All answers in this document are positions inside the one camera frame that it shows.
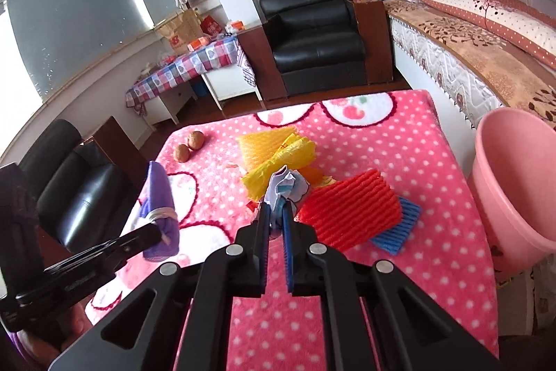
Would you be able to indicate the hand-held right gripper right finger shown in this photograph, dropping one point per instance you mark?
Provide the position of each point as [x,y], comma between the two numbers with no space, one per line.
[287,253]

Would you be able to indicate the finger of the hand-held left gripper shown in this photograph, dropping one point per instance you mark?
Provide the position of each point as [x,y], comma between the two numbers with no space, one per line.
[108,251]

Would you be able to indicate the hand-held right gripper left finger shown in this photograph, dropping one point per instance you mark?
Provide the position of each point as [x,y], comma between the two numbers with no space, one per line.
[262,253]

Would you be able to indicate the white paper wrapper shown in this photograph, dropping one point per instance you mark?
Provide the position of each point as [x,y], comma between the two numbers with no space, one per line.
[284,186]

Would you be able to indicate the purple cloth bundle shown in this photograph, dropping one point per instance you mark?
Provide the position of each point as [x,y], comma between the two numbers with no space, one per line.
[158,197]

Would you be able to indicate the red foam fruit net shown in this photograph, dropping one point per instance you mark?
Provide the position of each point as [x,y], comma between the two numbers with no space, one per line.
[347,210]

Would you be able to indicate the yellow foam fruit net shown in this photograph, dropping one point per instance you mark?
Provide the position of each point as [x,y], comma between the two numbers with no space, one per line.
[284,160]

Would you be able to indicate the orange foam fruit net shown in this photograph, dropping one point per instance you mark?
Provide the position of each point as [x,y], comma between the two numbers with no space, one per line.
[260,145]

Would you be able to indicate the blue foam fruit net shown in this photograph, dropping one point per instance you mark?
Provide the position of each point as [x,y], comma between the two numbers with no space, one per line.
[399,229]

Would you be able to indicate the pink plastic bucket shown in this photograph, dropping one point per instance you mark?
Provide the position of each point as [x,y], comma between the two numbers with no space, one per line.
[508,188]

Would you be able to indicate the person's left hand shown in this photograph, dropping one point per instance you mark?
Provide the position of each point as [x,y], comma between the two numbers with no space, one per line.
[71,325]

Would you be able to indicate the black leather armchair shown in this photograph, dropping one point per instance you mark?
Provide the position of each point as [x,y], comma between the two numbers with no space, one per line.
[312,32]
[82,197]

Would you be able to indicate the brown walnut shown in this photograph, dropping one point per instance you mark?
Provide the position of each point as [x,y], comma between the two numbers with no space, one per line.
[196,139]
[181,153]

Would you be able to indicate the pink polka dot blanket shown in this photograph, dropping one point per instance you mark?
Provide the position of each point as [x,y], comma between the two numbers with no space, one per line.
[391,145]

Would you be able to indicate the white desk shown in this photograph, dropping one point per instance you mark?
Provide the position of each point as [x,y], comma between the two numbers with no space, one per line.
[230,82]

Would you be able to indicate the checkered tablecloth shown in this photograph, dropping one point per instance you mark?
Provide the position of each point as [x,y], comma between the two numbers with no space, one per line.
[186,64]

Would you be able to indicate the orange box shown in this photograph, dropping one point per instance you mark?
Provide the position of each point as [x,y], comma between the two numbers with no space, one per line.
[236,26]
[200,44]

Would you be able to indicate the brown paper bag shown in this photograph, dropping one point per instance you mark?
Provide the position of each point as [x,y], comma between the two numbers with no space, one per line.
[182,30]

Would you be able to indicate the brown floral bedspread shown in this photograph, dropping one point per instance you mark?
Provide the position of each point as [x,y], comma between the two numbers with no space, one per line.
[478,49]

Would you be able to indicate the white pink floral quilt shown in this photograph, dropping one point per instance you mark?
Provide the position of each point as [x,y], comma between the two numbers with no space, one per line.
[478,10]

